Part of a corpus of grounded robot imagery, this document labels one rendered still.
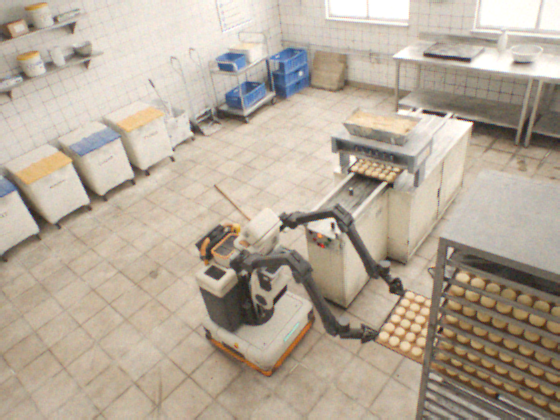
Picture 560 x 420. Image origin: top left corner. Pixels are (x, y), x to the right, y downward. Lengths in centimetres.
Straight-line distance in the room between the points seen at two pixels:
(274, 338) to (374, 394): 79
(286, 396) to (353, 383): 48
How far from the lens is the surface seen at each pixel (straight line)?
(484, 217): 171
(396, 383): 333
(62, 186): 543
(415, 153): 328
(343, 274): 330
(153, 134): 581
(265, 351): 317
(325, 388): 330
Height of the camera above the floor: 287
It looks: 38 degrees down
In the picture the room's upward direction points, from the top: 10 degrees counter-clockwise
